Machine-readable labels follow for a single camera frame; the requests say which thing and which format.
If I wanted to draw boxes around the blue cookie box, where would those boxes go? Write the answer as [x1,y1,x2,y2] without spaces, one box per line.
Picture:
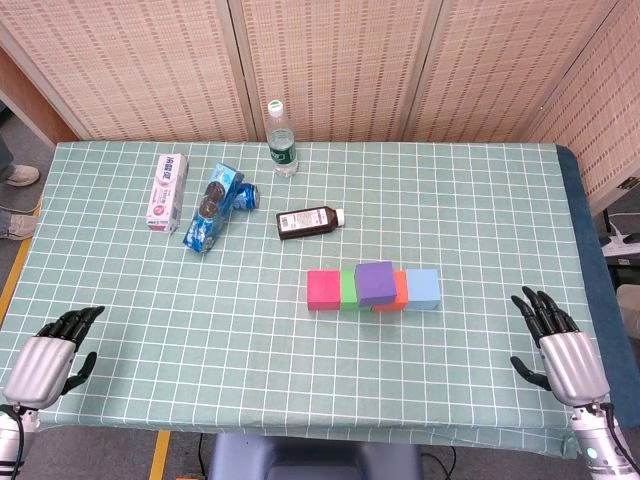
[182,163,245,255]

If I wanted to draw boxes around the clear plastic water bottle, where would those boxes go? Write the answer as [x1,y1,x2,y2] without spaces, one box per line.
[266,99,300,178]

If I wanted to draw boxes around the green cube block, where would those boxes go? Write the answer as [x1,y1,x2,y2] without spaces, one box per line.
[339,269,374,312]

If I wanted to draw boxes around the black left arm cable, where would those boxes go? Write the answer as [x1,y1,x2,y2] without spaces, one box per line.
[8,405,27,480]

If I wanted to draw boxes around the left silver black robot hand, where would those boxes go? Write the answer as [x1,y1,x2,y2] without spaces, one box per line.
[2,305,106,410]

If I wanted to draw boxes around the purple foam block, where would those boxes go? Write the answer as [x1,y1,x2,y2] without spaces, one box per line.
[354,260,398,308]

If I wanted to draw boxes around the red cube block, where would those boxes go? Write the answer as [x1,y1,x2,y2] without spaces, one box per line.
[306,269,342,312]

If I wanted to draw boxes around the white power strip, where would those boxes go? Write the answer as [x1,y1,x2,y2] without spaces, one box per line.
[598,222,640,257]

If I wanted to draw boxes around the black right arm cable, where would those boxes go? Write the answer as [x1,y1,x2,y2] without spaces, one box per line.
[601,401,640,476]

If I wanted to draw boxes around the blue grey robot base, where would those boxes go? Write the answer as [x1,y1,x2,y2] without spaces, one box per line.
[207,433,424,480]

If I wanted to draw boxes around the light blue block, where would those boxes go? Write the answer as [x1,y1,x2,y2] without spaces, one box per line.
[403,268,442,311]

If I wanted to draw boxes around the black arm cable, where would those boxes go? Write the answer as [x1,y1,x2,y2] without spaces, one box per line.
[8,405,27,480]
[601,401,640,476]

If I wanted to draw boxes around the beige sneaker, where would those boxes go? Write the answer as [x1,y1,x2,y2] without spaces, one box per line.
[5,213,39,241]
[4,164,41,188]

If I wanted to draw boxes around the brown wooden board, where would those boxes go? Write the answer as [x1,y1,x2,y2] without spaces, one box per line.
[0,47,79,147]

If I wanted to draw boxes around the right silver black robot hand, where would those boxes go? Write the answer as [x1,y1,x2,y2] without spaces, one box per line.
[509,285,612,407]

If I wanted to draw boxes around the blue drink can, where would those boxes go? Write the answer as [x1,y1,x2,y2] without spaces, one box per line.
[230,182,262,212]

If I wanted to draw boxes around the green checked tablecloth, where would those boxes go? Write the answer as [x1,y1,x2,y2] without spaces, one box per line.
[0,141,591,459]

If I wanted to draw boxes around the grey trouser leg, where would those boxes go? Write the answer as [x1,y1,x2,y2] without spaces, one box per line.
[0,132,16,184]

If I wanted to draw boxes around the pink white toothpaste box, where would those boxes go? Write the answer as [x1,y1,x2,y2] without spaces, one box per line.
[145,152,189,234]

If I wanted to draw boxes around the woven folding screen panel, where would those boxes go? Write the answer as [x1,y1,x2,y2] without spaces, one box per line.
[229,0,444,144]
[0,0,256,144]
[404,0,631,146]
[524,0,640,204]

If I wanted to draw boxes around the orange-red cube block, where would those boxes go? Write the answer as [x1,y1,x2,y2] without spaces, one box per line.
[372,270,410,313]

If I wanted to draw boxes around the brown medicine bottle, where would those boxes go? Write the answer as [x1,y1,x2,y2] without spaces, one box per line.
[275,206,346,241]

